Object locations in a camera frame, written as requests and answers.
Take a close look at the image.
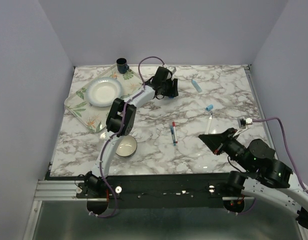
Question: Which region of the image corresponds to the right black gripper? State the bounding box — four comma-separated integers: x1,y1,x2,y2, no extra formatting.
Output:
199,126,253,172

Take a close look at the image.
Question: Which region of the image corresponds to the white marker blue tip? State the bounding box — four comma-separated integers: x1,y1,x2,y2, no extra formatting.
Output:
204,113,213,134

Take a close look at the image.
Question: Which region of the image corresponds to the white marker red tip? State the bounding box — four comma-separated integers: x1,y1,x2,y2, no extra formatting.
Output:
172,121,178,144

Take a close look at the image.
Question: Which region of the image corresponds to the blue gel pen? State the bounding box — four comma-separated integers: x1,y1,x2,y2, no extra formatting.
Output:
170,126,177,146

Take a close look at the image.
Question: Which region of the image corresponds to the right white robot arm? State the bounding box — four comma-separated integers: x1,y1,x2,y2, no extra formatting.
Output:
198,128,308,229

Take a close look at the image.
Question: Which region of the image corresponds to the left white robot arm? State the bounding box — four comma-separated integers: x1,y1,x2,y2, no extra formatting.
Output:
84,65,178,198

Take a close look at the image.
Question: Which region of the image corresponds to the light blue marker cap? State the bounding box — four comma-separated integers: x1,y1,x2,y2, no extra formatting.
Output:
205,104,214,112

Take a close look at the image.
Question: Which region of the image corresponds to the light blue marker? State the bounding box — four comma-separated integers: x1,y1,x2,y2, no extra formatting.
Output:
191,79,202,93

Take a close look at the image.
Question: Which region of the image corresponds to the dark blue mug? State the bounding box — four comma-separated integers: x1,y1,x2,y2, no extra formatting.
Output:
116,57,130,75

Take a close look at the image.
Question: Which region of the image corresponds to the white blue-rimmed plate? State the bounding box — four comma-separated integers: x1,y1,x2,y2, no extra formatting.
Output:
85,77,123,107

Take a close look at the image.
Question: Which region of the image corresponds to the white dark-rimmed bowl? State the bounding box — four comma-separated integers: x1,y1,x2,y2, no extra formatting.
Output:
115,135,138,158

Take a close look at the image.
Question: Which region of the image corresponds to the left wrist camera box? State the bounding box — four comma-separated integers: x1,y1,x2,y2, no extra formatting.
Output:
164,64,177,75

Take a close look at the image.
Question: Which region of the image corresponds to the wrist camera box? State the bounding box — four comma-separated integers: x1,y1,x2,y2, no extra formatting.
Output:
233,116,253,137
164,64,177,75

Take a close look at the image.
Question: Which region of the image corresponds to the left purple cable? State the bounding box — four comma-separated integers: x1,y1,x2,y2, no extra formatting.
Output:
87,55,170,220

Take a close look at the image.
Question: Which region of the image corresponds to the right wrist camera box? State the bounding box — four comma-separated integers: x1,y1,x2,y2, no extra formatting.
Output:
233,116,253,137

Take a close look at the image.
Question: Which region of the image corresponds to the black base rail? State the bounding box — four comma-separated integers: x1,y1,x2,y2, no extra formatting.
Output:
68,171,272,210

